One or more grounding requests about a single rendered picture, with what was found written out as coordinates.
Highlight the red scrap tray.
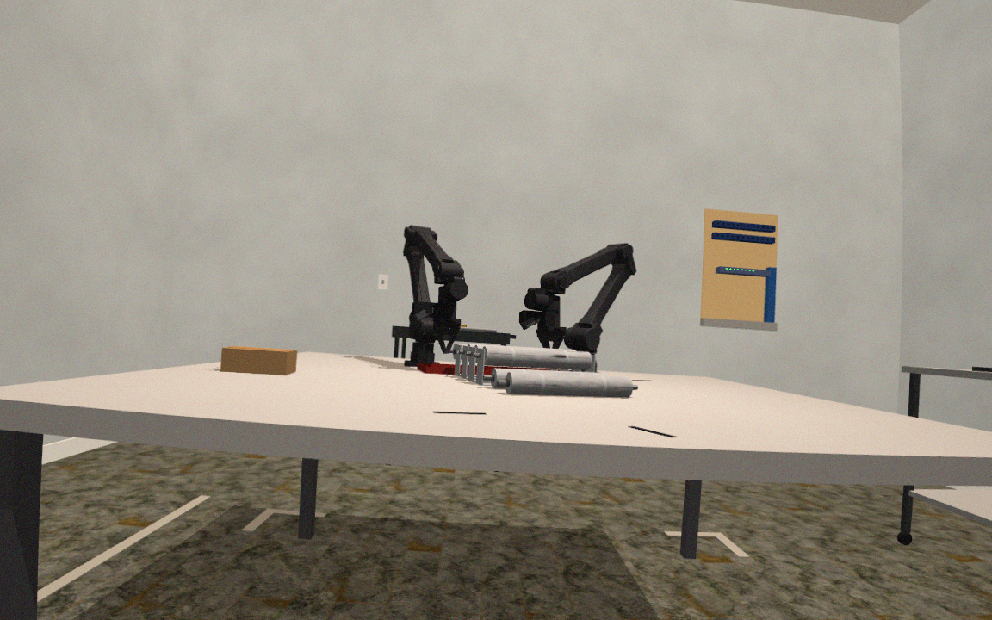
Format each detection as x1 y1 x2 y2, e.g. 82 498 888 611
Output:
417 363 550 375

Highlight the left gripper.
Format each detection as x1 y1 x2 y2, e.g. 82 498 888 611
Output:
536 311 567 349

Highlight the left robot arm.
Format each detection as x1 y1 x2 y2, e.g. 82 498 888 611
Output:
519 243 636 355

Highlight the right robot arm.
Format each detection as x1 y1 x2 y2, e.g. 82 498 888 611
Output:
403 225 468 367

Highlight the brown cardboard box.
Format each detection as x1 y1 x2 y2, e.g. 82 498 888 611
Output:
220 346 297 375

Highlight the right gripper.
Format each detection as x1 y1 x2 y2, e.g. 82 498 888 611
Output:
433 302 461 354

